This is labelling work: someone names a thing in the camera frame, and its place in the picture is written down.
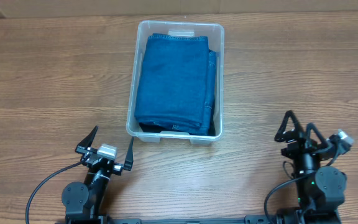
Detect blue denim jeans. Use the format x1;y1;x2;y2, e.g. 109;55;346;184
134;34;217;136

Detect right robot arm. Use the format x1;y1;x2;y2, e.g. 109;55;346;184
264;110;354;223

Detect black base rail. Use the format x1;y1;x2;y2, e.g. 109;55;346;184
54;213;341;224

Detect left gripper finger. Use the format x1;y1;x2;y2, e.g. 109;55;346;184
76;126;98;149
123;137;134;171

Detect clear plastic storage bin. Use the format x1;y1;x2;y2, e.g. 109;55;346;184
126;20;224;145

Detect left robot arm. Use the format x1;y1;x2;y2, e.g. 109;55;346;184
62;126;134;223

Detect black garment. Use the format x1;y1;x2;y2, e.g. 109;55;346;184
208;109;216;136
139;123;172;133

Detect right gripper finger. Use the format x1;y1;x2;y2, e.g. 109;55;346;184
274;110;305;142
305;123;329;148

